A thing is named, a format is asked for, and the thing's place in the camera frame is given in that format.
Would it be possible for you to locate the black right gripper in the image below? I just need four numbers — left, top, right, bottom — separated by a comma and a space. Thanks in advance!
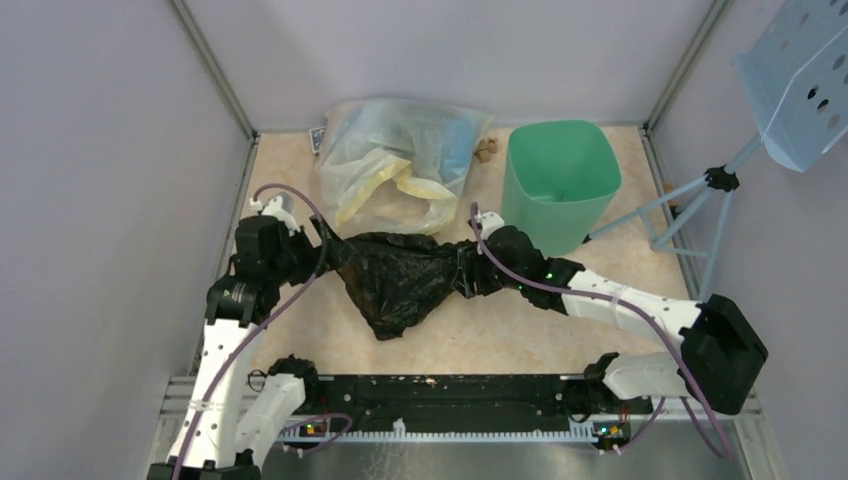
452, 242, 525, 299

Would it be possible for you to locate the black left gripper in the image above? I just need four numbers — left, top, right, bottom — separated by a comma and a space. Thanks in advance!
269, 212, 356, 286

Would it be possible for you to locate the black trash bag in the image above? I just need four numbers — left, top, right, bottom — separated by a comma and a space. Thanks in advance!
336, 232, 475, 341

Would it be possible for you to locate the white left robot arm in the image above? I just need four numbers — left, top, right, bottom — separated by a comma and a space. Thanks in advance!
147, 213, 352, 479

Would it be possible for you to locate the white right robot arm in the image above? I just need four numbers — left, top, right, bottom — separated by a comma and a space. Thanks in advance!
469, 213, 769, 415

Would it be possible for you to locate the green plastic trash bin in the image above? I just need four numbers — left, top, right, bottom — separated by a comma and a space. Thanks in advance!
500, 120, 622, 256

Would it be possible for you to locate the small brown object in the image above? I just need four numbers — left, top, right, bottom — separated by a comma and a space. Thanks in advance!
473, 137, 499, 163

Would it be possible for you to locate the dark blue card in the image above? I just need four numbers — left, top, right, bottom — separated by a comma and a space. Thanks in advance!
308, 126, 327, 155

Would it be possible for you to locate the translucent yellow-trimmed plastic bag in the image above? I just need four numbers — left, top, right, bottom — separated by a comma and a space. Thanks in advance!
315, 97, 493, 236

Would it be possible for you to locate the light blue tripod stand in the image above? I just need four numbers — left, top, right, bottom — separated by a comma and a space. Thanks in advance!
584, 134, 762, 302

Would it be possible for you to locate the light blue perforated stand tray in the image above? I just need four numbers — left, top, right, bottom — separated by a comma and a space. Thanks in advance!
733, 0, 847, 172

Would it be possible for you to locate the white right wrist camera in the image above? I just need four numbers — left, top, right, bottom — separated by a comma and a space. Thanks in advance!
469, 211, 505, 241

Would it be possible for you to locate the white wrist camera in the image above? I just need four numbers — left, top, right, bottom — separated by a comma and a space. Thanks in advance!
469, 211, 505, 241
249, 193, 303, 236

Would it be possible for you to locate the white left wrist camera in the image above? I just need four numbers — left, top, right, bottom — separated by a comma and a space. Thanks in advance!
249, 193, 303, 236

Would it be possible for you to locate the white cable duct strip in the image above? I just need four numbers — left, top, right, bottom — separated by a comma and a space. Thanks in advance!
278, 418, 627, 445

